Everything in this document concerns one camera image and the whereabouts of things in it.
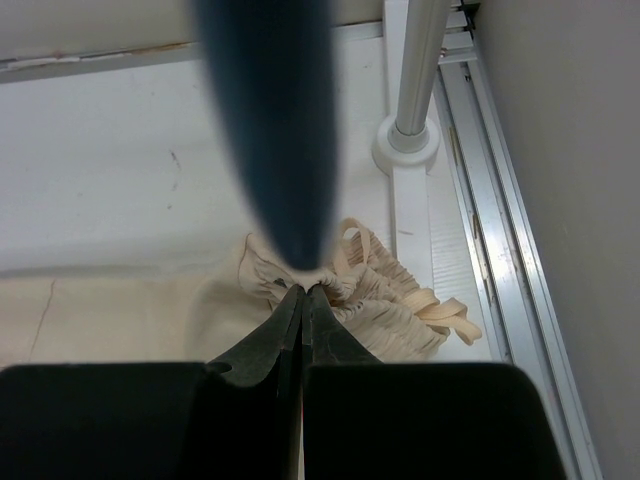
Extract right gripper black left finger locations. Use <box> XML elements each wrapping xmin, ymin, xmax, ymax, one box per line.
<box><xmin>1</xmin><ymin>287</ymin><xmax>304</xmax><ymax>479</ymax></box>

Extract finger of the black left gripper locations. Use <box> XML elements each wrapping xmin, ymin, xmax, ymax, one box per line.
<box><xmin>191</xmin><ymin>0</ymin><xmax>339</xmax><ymax>271</ymax></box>

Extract white clothes rack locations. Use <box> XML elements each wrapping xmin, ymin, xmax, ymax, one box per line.
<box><xmin>370</xmin><ymin>0</ymin><xmax>481</xmax><ymax>321</ymax></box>

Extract beige trousers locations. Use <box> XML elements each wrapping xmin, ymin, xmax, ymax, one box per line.
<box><xmin>1</xmin><ymin>218</ymin><xmax>482</xmax><ymax>366</ymax></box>

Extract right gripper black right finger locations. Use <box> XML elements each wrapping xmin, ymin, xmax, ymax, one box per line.
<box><xmin>302</xmin><ymin>286</ymin><xmax>566</xmax><ymax>479</ymax></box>

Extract aluminium table edge rail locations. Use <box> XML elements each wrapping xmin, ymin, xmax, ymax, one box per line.
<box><xmin>434</xmin><ymin>1</ymin><xmax>602</xmax><ymax>479</ymax></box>

